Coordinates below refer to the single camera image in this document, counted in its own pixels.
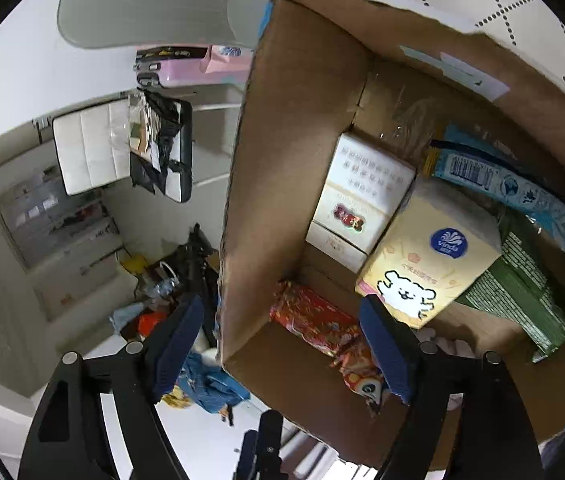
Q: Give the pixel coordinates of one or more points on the glass sliding door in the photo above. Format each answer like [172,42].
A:
[57,225]

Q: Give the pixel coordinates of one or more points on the pink suitcase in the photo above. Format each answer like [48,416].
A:
[187,67]

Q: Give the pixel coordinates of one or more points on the large red snack packet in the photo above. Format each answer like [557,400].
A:
[312,317]

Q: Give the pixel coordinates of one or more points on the grey chair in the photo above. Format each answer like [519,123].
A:
[162,0]

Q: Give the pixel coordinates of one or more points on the yellow tissue pack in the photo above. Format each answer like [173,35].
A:
[427,260]

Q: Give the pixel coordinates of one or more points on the panda plush toy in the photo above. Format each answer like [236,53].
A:
[373,394]

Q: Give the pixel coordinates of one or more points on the green snack packet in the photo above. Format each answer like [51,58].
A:
[522,290]

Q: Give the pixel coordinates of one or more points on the yellow bag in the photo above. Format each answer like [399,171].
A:
[134,263]

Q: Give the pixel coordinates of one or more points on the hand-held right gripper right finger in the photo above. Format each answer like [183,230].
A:
[388,355]

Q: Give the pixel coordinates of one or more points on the small white box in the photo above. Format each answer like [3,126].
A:
[362,190]

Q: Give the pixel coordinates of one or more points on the pile of colourful clothes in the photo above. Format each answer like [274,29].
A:
[207,380]

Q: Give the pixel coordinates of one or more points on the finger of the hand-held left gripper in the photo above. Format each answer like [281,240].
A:
[270,440]
[246,457]

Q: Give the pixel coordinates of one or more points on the white padded chair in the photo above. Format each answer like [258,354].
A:
[92,145]

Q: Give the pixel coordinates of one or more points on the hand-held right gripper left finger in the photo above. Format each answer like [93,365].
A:
[176,352]

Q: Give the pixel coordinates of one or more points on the black bag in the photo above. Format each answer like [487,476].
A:
[162,160]

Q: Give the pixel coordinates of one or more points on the small orange packet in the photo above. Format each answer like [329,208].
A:
[355,362]

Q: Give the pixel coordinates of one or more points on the purple cloth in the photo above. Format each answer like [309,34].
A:
[454,347]

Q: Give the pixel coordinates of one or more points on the long blue packet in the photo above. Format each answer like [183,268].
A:
[512,185]

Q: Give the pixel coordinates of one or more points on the cardboard box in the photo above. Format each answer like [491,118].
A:
[292,135]

